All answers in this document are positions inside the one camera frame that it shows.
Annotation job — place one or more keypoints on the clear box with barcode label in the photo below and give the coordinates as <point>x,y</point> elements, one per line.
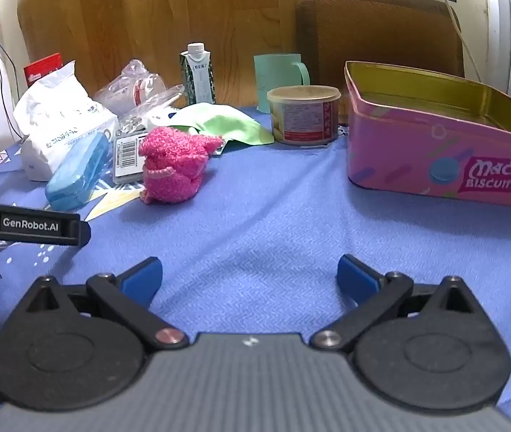
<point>125,157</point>

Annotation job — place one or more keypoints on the white tissue pack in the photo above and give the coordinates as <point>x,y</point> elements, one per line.
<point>53,117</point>

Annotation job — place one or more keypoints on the clear plastic bag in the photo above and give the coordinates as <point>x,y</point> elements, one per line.
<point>129,83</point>

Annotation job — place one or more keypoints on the teal plastic mug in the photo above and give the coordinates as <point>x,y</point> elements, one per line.
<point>278,72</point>

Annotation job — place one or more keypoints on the clear plastic box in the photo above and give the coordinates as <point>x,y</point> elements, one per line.
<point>147,101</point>

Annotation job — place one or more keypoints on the light green cloth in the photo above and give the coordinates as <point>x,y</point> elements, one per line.
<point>219,121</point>

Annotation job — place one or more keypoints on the round can with clear lid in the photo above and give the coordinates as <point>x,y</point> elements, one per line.
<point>302,117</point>

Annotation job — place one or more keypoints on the blue tablecloth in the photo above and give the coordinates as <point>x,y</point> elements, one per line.
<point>255,216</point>

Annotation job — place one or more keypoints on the green patterned drink carton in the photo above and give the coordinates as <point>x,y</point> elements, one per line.
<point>197,76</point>

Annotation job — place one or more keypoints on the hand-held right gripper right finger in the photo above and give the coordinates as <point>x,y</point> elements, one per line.
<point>356,276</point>

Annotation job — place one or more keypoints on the pink fuzzy sock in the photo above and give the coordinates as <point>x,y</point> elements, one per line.
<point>170,162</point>

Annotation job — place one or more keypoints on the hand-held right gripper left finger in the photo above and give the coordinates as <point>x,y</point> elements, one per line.
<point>141,276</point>

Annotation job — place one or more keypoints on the blue plastic case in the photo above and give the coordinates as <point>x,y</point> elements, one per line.
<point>75,175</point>

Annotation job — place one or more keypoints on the pink biscuit tin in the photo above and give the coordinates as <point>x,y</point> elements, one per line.
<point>395,153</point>

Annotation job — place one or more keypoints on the brown cushion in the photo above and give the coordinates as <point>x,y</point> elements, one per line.
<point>372,27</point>

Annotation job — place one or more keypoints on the wooden board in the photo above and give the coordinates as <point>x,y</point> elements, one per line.
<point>147,18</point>

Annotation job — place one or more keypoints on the red box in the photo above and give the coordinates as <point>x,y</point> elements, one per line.
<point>42,69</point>

